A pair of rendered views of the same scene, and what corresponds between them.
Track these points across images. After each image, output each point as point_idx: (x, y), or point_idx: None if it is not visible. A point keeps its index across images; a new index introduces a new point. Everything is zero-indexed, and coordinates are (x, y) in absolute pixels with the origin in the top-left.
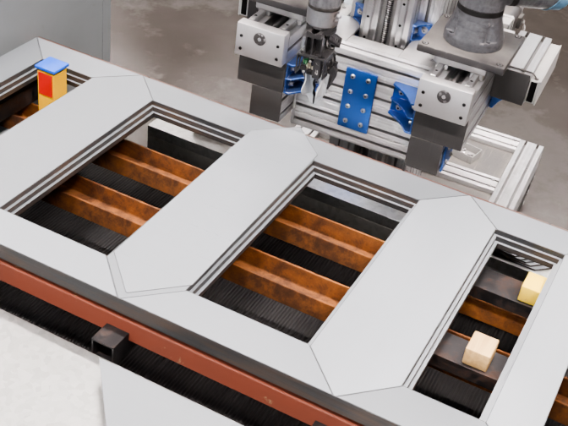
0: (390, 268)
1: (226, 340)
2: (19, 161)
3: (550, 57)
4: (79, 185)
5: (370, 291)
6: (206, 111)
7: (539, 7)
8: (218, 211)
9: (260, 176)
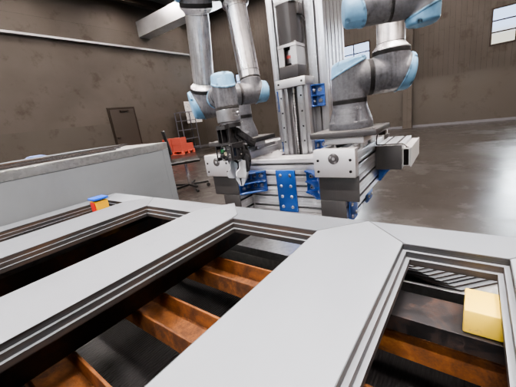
0: (263, 302)
1: None
2: (8, 248)
3: (413, 140)
4: None
5: (221, 341)
6: (176, 205)
7: (392, 86)
8: (116, 262)
9: (180, 233)
